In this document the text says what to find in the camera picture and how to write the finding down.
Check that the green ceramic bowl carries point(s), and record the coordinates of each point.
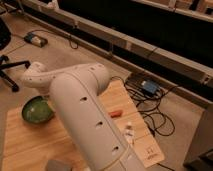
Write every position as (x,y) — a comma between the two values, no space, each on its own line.
(37,111)

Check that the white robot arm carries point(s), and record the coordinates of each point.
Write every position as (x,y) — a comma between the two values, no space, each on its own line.
(74,94)

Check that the small orange object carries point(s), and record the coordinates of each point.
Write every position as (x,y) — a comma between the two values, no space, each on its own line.
(117,113)

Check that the white plastic bottle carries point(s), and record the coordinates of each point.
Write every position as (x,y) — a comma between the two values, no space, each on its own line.
(129,133)

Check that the power strip on floor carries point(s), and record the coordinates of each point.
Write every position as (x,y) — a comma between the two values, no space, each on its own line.
(35,40)

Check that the black office chair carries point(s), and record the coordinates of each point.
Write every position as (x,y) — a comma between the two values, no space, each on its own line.
(5,38)

